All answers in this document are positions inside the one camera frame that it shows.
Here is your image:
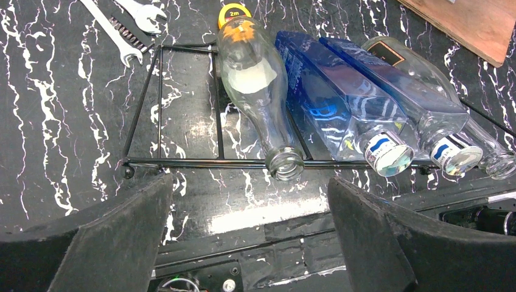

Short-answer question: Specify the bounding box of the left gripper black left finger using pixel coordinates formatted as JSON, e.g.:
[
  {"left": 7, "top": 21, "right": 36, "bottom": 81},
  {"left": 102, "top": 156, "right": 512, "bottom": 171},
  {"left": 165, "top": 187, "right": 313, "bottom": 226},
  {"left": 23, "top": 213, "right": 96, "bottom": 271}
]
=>
[{"left": 1, "top": 174, "right": 174, "bottom": 291}]

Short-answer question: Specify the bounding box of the clear bottle with dark label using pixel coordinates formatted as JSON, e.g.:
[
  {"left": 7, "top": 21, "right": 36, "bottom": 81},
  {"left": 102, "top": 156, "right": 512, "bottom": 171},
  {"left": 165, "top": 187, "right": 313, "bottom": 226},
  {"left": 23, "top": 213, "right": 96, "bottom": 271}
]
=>
[{"left": 217, "top": 16, "right": 304, "bottom": 181}]

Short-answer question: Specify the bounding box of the tall clear glass bottle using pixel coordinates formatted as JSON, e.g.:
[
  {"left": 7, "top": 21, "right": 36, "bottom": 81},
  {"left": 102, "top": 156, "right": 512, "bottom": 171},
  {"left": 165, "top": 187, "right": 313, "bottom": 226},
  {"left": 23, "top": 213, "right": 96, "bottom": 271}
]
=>
[{"left": 361, "top": 36, "right": 515, "bottom": 180}]

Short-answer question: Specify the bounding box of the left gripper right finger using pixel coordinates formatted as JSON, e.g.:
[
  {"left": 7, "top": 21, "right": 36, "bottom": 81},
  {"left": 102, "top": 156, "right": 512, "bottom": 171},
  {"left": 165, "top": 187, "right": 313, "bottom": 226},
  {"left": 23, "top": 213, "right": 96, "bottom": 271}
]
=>
[{"left": 327, "top": 177, "right": 515, "bottom": 291}]

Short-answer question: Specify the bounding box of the wooden board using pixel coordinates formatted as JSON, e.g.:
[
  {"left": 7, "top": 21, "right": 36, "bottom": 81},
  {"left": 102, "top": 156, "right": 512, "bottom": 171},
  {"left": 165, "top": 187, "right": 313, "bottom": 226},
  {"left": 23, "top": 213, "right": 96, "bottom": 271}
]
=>
[{"left": 400, "top": 0, "right": 515, "bottom": 68}]

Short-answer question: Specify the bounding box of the blue square bottle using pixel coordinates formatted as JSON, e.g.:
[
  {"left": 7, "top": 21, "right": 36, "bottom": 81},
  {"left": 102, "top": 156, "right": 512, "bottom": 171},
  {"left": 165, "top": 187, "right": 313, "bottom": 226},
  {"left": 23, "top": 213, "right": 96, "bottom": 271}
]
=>
[
  {"left": 275, "top": 31, "right": 414, "bottom": 177},
  {"left": 319, "top": 36, "right": 483, "bottom": 176}
]

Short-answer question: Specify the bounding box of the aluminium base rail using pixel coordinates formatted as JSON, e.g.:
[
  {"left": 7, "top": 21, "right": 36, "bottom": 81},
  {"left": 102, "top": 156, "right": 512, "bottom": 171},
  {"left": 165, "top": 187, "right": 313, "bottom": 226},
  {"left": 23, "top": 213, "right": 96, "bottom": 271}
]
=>
[{"left": 149, "top": 177, "right": 516, "bottom": 292}]

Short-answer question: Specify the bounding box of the black wire wine rack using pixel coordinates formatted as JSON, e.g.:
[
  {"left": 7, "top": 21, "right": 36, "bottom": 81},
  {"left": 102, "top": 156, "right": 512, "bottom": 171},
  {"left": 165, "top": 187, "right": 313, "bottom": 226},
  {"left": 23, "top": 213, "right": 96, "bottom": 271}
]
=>
[{"left": 120, "top": 40, "right": 516, "bottom": 180}]

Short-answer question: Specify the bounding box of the yellow tape measure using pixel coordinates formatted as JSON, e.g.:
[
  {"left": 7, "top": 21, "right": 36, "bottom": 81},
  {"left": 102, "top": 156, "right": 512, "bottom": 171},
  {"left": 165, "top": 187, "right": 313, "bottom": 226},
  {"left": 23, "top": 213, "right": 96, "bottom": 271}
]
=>
[{"left": 217, "top": 3, "right": 251, "bottom": 29}]

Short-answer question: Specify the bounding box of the silver open-end wrench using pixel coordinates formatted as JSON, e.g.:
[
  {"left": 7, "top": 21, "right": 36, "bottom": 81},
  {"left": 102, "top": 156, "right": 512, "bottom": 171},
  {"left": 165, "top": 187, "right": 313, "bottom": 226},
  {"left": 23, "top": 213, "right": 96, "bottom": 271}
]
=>
[{"left": 80, "top": 0, "right": 143, "bottom": 68}]

